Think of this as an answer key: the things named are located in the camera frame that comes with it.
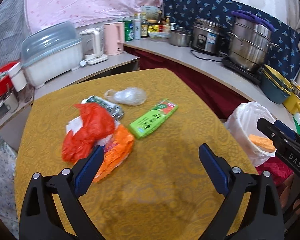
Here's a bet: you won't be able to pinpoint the orange foam net sleeve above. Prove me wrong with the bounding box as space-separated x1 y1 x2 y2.
248 134 276 152

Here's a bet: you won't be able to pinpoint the red plastic bag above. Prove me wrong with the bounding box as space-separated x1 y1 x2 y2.
62 102 115 164

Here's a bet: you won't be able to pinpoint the orange printed plastic bag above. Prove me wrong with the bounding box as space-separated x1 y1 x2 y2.
93 124 135 182

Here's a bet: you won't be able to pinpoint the dark green foil wrapper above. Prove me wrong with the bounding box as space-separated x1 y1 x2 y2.
81 95 125 121

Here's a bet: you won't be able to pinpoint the green carton box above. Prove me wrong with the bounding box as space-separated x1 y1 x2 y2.
128 99 179 139

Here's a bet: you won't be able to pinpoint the clear plastic bag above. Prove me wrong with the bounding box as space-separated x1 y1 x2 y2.
104 87 147 106

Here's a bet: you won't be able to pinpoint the white lined trash bin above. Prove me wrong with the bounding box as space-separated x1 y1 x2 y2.
224 101 276 167

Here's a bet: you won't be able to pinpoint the right hand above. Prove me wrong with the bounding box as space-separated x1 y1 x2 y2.
280 172 300 217

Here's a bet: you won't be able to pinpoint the yellow saucepan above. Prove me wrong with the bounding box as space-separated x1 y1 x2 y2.
283 80 300 115

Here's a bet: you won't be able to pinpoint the blue yellow stacked basins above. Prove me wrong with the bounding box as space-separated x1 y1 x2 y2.
260 64 293 105

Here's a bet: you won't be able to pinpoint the black induction cooktop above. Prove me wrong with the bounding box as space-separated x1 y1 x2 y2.
221 56 261 86

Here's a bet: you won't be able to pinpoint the red cloth skirt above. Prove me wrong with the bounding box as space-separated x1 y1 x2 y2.
123 45 294 188

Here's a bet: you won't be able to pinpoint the white crumpled paper scrap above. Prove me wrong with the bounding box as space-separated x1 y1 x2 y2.
65 116 83 134

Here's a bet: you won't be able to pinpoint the yellow paisley tablecloth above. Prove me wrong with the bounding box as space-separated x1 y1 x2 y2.
14 69 256 239

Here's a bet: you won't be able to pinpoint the large steel steamer pot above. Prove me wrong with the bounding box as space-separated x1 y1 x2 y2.
227 18 279 73

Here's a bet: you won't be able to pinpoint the silver rice cooker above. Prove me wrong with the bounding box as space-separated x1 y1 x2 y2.
191 18 225 56

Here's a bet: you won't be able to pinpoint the red plastic basin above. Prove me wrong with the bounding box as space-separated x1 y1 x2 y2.
0 61 18 97

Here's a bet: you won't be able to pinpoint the purple cloth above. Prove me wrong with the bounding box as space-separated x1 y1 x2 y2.
231 10 275 32

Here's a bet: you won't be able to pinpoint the white lidded canister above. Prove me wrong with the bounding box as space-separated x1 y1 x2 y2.
8 62 33 103

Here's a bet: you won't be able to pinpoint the small steel pot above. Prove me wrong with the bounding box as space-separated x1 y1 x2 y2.
168 30 192 47

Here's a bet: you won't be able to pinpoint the dish rack with blue lid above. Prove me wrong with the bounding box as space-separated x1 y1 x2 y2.
21 21 83 89

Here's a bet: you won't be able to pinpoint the navy floral cloth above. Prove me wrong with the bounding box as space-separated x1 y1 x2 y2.
163 0 300 80

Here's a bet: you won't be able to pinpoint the white glass electric kettle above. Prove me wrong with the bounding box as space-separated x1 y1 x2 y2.
79 28 108 67

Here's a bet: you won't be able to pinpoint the dark soy sauce bottle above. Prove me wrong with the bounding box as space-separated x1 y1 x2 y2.
141 12 148 38

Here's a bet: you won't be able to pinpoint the pink electric kettle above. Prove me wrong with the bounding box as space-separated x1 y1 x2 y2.
103 22 125 56

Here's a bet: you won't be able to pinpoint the green tin can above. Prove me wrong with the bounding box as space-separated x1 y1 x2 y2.
124 20 134 42

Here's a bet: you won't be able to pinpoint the white bottle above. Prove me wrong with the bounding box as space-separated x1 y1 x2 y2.
134 13 141 40

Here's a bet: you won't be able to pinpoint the pink dotted curtain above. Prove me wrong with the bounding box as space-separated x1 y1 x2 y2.
25 0 176 34

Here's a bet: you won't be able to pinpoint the black power cable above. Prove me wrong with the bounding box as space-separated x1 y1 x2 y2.
189 49 224 63

